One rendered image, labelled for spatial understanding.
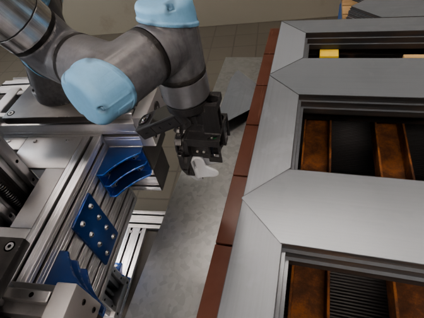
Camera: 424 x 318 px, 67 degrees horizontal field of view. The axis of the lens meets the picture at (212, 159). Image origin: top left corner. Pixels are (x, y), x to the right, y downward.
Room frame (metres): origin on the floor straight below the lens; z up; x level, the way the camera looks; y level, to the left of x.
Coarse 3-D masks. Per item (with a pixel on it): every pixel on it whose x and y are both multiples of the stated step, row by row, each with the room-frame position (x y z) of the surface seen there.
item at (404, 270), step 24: (312, 48) 0.97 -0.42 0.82; (336, 48) 0.94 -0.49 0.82; (360, 48) 0.91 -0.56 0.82; (384, 48) 0.88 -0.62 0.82; (408, 48) 0.85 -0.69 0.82; (312, 96) 0.67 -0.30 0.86; (336, 96) 0.65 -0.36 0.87; (312, 264) 0.24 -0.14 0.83; (336, 264) 0.23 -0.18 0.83; (360, 264) 0.21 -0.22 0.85; (384, 264) 0.20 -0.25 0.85; (408, 264) 0.19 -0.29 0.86
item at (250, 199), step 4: (256, 188) 0.41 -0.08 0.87; (252, 192) 0.40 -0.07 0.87; (256, 192) 0.40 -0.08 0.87; (244, 196) 0.39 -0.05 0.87; (248, 196) 0.39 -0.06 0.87; (252, 196) 0.39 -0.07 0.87; (244, 200) 0.39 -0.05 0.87; (248, 200) 0.38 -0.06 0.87; (252, 200) 0.38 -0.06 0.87; (248, 204) 0.37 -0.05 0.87; (252, 204) 0.37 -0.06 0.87; (252, 208) 0.36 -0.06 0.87
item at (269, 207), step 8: (280, 176) 0.43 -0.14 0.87; (264, 184) 0.41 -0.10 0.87; (272, 184) 0.41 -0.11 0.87; (280, 184) 0.40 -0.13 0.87; (264, 192) 0.39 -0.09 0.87; (272, 192) 0.39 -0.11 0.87; (280, 192) 0.38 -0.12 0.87; (256, 200) 0.38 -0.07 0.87; (264, 200) 0.37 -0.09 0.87; (272, 200) 0.37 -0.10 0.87; (280, 200) 0.37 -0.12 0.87; (256, 208) 0.36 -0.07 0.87; (264, 208) 0.36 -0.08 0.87; (272, 208) 0.35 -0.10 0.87; (280, 208) 0.35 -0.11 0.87; (264, 216) 0.34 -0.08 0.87; (272, 216) 0.33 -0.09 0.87; (280, 216) 0.33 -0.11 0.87; (264, 224) 0.32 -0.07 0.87; (272, 224) 0.32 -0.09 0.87; (280, 224) 0.31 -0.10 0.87; (272, 232) 0.30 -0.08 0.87; (280, 232) 0.30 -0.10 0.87; (280, 240) 0.28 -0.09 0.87
